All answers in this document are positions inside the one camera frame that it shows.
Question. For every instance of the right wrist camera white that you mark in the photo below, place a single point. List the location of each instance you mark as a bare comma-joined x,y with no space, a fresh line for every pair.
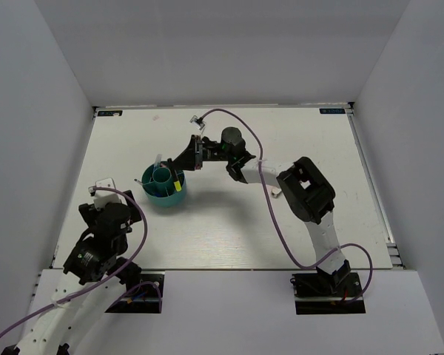
199,123

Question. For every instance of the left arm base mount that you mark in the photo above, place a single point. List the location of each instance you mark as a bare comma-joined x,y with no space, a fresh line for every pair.
146,299

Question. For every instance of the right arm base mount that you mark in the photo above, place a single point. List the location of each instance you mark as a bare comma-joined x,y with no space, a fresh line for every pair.
314,298

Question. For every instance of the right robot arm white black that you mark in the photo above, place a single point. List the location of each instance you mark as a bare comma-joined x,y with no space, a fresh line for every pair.
308,193

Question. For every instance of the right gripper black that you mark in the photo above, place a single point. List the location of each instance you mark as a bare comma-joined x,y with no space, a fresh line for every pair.
192,157

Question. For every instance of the blue gel pen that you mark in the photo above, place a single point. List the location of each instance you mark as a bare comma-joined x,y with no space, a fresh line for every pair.
158,162

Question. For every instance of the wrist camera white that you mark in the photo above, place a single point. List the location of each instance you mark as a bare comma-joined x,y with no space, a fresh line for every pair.
103,192
199,123

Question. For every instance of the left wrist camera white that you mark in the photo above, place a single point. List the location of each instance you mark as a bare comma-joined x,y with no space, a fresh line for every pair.
103,192

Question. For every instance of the teal round divided organizer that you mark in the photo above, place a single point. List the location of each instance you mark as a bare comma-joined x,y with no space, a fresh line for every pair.
162,192

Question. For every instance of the right corner label sticker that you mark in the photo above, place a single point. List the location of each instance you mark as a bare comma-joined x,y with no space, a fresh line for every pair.
332,111

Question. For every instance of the pink white mini stapler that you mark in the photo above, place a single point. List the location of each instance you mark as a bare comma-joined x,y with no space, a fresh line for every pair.
275,192

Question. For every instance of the corner label sticker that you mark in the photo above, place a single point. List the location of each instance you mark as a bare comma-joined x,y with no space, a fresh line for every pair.
109,113
332,111

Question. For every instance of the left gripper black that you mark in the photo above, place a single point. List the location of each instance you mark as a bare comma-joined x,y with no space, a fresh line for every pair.
91,214

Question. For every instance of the left corner label sticker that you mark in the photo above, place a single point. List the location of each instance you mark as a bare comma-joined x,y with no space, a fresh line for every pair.
109,113

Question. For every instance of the yellow cap black highlighter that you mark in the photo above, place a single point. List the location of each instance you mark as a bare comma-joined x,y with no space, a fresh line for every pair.
174,175

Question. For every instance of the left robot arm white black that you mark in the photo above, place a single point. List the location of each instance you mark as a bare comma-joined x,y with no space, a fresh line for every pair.
93,274

